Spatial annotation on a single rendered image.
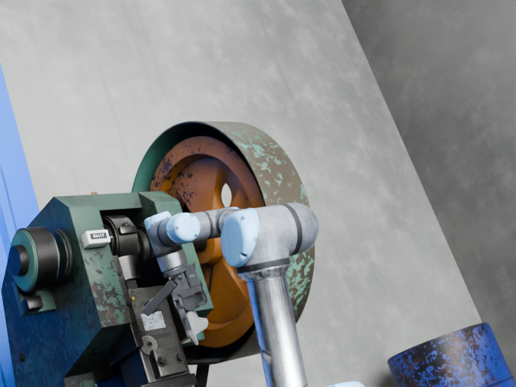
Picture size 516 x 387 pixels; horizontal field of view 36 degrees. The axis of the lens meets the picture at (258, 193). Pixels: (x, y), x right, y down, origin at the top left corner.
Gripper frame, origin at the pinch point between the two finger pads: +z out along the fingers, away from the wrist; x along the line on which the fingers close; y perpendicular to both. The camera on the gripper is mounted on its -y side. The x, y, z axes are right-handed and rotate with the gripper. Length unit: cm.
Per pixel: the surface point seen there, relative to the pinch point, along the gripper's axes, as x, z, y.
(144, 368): 12.9, 4.7, -17.3
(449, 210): 333, 26, 155
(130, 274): 28.7, -21.3, -14.8
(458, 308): 309, 87, 133
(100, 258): 16.0, -29.1, -18.9
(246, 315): 40.2, 4.2, 13.8
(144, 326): 19.0, -5.9, -14.3
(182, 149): 63, -55, 11
